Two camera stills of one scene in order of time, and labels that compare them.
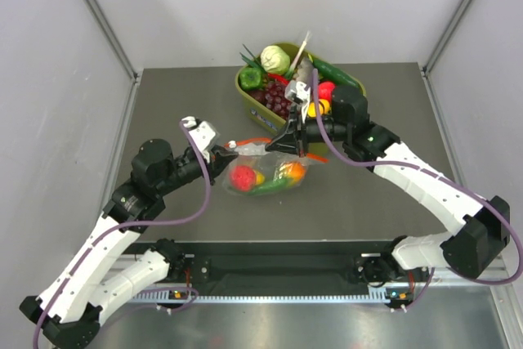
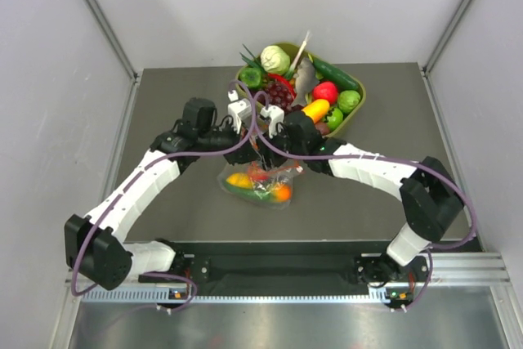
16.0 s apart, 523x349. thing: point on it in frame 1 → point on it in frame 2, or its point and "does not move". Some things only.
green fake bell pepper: [250, 78] does not move
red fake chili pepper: [279, 78] does not move
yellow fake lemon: [260, 178] → [240, 179]
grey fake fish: [305, 69] does not move
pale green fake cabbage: [274, 60] does not move
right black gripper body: [333, 130] → [279, 147]
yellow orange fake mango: [324, 107] does not move
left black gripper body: [188, 169] → [227, 138]
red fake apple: [325, 89] does not move
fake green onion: [255, 61] does not move
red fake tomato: [243, 177] → [257, 173]
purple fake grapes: [276, 100] does not move
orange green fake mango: [293, 172] → [281, 193]
